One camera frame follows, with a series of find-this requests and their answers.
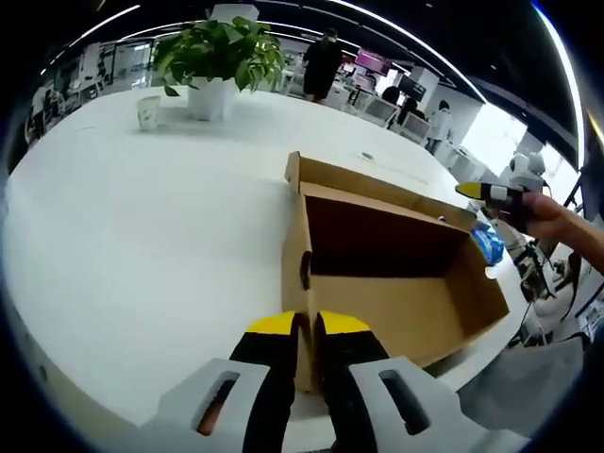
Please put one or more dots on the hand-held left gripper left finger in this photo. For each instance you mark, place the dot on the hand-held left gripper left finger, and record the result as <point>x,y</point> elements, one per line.
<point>273,377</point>

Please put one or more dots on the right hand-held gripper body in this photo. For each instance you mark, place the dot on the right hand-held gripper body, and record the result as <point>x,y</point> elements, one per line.
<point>528,172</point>

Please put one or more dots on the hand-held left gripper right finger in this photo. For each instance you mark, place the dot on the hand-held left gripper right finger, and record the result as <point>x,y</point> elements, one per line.
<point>344,377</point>

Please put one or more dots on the blue wet wipes packet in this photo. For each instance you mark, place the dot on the blue wet wipes packet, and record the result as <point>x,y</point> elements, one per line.
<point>491,243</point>

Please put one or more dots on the brown cardboard shoe box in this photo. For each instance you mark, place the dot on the brown cardboard shoe box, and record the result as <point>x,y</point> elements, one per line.
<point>401,307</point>

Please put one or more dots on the person's right hand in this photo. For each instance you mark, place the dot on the person's right hand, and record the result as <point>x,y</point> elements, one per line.
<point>552,222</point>

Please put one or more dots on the ceiling light strip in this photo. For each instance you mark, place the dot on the ceiling light strip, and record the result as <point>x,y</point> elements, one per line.
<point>415,42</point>
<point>566,71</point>

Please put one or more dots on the round grey table grommet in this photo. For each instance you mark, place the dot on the round grey table grommet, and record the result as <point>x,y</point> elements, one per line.
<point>367,155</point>

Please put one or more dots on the pink screen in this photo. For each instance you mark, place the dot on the pink screen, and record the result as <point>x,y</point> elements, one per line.
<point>373,60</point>

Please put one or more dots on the white paper cup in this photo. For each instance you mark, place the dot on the white paper cup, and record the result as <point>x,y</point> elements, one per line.
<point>149,113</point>

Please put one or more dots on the green potted plant white pot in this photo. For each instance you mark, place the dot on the green potted plant white pot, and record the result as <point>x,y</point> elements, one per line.
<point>222,56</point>

